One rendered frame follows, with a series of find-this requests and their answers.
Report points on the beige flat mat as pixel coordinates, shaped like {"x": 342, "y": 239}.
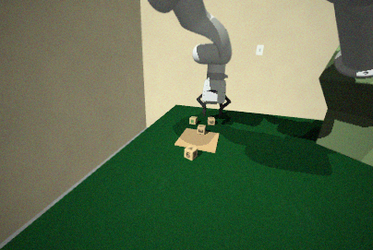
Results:
{"x": 206, "y": 142}

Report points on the beige letter block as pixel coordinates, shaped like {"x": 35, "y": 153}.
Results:
{"x": 191, "y": 152}
{"x": 211, "y": 121}
{"x": 193, "y": 120}
{"x": 201, "y": 129}

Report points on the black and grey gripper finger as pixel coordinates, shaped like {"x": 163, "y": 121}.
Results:
{"x": 202, "y": 104}
{"x": 223, "y": 105}

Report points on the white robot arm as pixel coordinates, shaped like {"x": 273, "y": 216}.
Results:
{"x": 354, "y": 25}

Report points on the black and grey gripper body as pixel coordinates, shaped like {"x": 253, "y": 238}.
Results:
{"x": 217, "y": 85}

